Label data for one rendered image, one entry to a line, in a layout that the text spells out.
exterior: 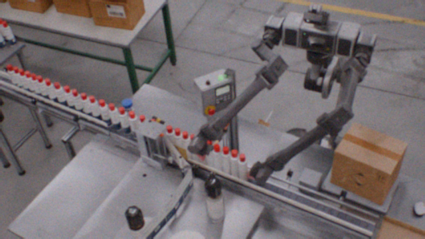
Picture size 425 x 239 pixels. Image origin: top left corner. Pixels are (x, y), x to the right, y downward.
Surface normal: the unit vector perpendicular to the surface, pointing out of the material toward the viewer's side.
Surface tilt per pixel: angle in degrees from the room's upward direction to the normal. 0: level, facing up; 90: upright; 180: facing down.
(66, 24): 0
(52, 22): 0
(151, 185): 0
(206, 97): 90
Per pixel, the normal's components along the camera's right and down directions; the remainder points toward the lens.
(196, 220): -0.07, -0.70
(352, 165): -0.57, 0.61
